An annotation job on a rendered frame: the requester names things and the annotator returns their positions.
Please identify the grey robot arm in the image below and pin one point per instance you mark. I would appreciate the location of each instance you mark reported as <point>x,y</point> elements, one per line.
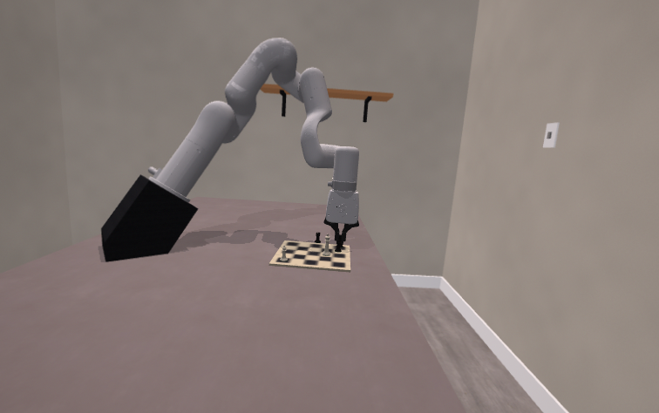
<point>221,123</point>

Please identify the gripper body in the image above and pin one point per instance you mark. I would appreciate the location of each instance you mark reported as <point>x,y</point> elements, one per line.
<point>342,207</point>

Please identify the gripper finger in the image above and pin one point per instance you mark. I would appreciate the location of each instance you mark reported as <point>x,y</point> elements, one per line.
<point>334,226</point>
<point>347,227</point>

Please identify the black and cream chessboard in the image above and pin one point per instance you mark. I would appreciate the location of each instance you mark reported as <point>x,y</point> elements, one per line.
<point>310,255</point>

